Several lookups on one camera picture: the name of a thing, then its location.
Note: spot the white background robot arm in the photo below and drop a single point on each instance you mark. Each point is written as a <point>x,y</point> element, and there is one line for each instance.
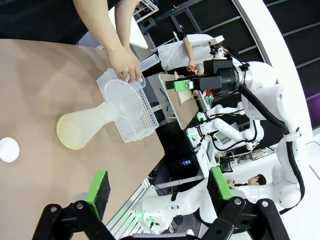
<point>230,131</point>
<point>175,202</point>

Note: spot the white perforated plastic basket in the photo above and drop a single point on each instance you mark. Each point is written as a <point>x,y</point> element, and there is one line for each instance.
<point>147,117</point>

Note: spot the translucent plastic conical flask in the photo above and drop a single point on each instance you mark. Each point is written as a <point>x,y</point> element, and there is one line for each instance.
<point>75,127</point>

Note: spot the person's right hand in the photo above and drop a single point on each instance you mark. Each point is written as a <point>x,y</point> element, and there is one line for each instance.
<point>125,62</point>

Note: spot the seated person with glasses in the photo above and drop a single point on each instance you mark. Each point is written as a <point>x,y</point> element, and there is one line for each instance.
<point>258,180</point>

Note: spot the person's right forearm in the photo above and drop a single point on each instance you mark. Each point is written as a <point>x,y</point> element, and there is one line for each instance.
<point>100,22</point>

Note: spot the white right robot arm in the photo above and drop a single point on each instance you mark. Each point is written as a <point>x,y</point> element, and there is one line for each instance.
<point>265,77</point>

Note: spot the translucent graduated cylinder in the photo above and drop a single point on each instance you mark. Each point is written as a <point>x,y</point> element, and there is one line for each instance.
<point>150,62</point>

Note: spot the person in black t-shirt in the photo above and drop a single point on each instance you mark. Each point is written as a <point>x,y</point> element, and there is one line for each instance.
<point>37,15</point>

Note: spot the standing person in white shirt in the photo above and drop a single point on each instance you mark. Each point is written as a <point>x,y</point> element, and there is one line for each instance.
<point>175,52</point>

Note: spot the brown background table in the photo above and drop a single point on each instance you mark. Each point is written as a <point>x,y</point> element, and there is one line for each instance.
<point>182,107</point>

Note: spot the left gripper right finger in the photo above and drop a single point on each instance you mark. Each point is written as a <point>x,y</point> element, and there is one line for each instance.
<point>220,190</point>

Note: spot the white round flask cap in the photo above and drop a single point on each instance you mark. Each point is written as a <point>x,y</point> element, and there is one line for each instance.
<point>8,150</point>

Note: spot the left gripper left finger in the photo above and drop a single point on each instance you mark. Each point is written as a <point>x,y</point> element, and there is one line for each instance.
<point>98,195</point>

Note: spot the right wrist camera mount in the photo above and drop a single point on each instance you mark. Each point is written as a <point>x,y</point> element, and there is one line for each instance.
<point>212,42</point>

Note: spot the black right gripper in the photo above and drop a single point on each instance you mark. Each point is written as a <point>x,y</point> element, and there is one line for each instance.
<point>228,80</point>

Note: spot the clear plastic funnel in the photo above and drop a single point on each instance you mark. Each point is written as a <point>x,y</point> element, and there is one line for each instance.
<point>122,97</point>

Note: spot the clear plastic beaker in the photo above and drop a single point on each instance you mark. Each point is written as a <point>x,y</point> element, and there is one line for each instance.
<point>141,81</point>

